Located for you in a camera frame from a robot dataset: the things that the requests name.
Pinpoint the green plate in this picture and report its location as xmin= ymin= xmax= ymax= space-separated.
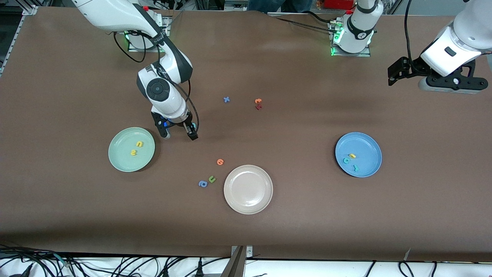
xmin=108 ymin=127 xmax=156 ymax=172

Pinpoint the beige plate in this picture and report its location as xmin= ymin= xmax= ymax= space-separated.
xmin=223 ymin=165 xmax=274 ymax=215

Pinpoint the red box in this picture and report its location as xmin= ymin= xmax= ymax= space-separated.
xmin=324 ymin=0 xmax=355 ymax=10

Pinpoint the blue plate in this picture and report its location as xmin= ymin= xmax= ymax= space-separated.
xmin=335 ymin=132 xmax=382 ymax=178

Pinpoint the brown table cover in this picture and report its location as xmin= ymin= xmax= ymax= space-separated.
xmin=0 ymin=7 xmax=492 ymax=263

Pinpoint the person in blue jeans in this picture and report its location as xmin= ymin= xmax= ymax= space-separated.
xmin=248 ymin=0 xmax=312 ymax=13

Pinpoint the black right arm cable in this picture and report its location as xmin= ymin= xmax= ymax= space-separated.
xmin=113 ymin=32 xmax=199 ymax=131

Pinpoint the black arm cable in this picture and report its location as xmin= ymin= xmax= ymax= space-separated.
xmin=113 ymin=32 xmax=199 ymax=131
xmin=404 ymin=0 xmax=412 ymax=62

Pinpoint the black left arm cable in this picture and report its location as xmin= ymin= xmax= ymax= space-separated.
xmin=404 ymin=0 xmax=412 ymax=62

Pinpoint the black cable on table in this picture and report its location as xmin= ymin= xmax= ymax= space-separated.
xmin=275 ymin=11 xmax=348 ymax=33

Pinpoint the metal table bracket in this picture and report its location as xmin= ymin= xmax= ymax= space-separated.
xmin=230 ymin=245 xmax=254 ymax=277

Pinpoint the aluminium frame rail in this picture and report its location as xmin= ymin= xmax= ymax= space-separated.
xmin=0 ymin=5 xmax=38 ymax=75

